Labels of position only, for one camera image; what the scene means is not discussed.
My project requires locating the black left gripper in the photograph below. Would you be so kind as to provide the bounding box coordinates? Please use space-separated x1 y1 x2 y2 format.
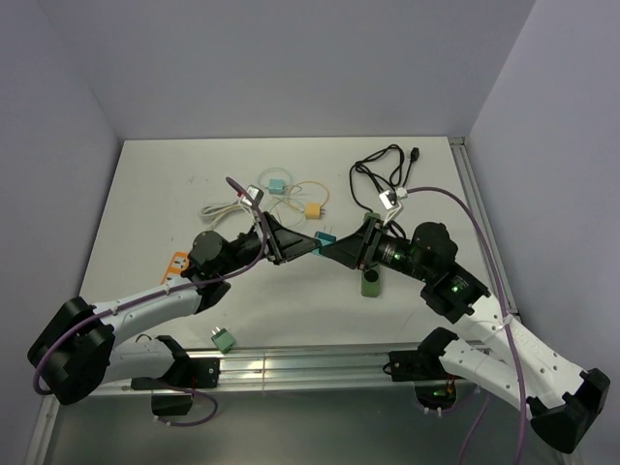
216 212 322 277

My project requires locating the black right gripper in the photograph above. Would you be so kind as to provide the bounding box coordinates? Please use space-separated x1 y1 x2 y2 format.
319 216 433 283

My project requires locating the teal dual usb charger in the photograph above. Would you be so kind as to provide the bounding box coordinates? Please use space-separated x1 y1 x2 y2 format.
313 228 337 256

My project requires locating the yellow charger plug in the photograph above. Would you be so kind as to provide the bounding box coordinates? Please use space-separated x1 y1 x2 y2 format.
304 202 326 220

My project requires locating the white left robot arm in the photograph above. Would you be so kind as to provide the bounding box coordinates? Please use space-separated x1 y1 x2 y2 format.
27 213 321 405

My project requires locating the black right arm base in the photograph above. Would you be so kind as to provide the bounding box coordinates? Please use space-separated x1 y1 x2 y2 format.
382 349 480 418

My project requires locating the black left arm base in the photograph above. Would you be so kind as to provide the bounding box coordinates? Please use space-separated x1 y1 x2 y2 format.
130 357 220 428

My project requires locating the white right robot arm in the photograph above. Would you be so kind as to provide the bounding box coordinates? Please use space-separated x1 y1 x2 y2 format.
322 218 610 454

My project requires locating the green charger plug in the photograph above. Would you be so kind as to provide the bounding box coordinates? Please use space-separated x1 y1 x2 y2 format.
211 326 236 354

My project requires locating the green power strip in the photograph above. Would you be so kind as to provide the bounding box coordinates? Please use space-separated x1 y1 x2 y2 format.
360 229 382 298

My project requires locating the orange power strip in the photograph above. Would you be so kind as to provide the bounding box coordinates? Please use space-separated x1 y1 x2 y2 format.
161 252 189 284

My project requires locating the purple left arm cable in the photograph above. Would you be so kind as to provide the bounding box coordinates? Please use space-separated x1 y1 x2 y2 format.
31 176 270 396

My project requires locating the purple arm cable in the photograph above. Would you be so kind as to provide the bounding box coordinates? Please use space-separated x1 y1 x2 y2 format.
31 176 270 396
404 186 529 465

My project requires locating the teal charger plug with cable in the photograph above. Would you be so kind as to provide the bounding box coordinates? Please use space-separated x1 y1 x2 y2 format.
256 167 311 236

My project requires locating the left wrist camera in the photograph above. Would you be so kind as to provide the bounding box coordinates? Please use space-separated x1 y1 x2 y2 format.
237 184 264 218

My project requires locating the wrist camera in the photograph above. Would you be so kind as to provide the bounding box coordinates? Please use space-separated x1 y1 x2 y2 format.
379 187 408 225
237 184 264 218

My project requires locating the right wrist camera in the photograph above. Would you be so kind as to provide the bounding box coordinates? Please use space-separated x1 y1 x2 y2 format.
379 187 408 225

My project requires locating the white power strip cord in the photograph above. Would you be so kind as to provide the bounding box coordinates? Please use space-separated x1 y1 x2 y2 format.
199 201 253 232

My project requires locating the black power cord with plug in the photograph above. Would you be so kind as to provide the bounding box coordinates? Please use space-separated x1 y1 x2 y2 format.
349 143 420 213

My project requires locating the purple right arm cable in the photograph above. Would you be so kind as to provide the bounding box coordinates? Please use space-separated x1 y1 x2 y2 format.
404 186 529 465

